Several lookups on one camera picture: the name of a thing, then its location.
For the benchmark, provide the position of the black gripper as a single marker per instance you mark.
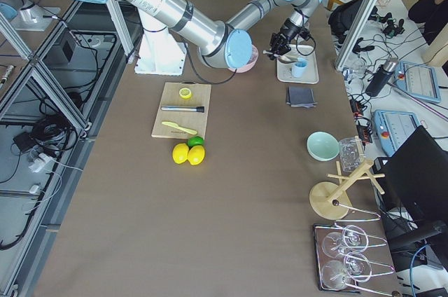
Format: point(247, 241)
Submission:
point(289, 29)

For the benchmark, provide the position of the metal ice scoop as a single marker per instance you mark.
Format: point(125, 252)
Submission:
point(285, 59)

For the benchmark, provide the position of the pink bowl of ice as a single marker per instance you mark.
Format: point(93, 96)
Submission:
point(251, 63)

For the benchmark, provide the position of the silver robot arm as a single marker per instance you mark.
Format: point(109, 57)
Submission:
point(226, 44)

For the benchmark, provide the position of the light blue cup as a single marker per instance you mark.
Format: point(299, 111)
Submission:
point(298, 68)

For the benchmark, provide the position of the wooden cup tree stand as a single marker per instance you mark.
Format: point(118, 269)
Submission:
point(330, 200)

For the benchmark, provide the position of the cream serving tray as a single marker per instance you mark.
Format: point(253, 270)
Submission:
point(310, 76)

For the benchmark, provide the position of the grey folded cloth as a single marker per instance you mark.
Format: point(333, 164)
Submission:
point(300, 97)

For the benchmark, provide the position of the black backpack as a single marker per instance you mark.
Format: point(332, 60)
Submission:
point(342, 18)

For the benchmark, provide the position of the wooden cutting board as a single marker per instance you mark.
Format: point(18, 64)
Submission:
point(185, 104)

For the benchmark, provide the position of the black insulated bottle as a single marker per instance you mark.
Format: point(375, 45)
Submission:
point(382, 76)

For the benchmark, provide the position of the halved lemon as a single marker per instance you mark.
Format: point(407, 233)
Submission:
point(185, 93)

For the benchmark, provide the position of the green ceramic bowl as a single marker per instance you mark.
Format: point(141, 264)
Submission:
point(322, 146)

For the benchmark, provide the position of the steel muddler black tip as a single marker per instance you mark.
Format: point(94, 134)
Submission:
point(196, 109)

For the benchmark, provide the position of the glass mason jar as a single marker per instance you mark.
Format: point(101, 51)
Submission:
point(350, 153)

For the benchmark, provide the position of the green lime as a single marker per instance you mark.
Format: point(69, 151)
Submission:
point(195, 141)

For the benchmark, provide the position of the yellow plastic knife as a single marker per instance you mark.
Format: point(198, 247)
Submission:
point(178, 127)

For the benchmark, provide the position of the whole yellow lemon back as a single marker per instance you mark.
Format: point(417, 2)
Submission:
point(196, 155)

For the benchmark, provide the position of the whole yellow lemon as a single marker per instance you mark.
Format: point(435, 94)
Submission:
point(196, 155)
point(180, 153)

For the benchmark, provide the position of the lower teach pendant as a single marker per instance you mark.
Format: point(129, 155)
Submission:
point(393, 128)

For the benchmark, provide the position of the teach pendant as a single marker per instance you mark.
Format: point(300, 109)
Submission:
point(419, 80)
point(393, 128)

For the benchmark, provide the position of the upper teach pendant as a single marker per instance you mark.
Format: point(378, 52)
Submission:
point(419, 80)

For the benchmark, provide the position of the whole yellow lemon front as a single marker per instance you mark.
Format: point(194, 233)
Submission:
point(180, 153)

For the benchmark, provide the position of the black laptop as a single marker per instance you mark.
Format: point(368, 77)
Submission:
point(417, 173)

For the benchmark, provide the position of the black tray with glasses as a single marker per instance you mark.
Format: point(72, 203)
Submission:
point(341, 262)

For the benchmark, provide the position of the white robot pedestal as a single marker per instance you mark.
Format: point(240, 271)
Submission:
point(159, 53)

